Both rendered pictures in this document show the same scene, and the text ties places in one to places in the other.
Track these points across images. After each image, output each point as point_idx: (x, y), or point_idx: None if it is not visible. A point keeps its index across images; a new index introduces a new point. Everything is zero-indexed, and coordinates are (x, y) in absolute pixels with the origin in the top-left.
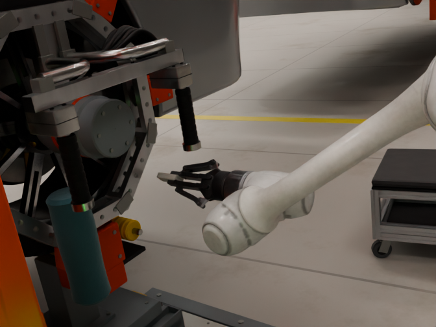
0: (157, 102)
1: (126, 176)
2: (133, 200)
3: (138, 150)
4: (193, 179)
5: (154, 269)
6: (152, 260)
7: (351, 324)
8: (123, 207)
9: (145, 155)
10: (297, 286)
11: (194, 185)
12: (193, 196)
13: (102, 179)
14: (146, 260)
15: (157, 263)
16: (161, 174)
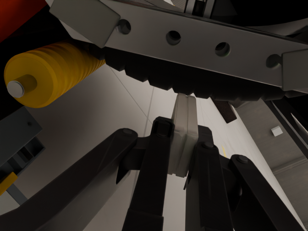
0: None
1: (163, 10)
2: (99, 46)
3: (252, 31)
4: (189, 211)
5: (87, 226)
6: (101, 223)
7: None
8: (69, 11)
9: (240, 61)
10: None
11: (141, 208)
12: (58, 203)
13: (155, 4)
14: (101, 217)
15: (97, 229)
16: (188, 101)
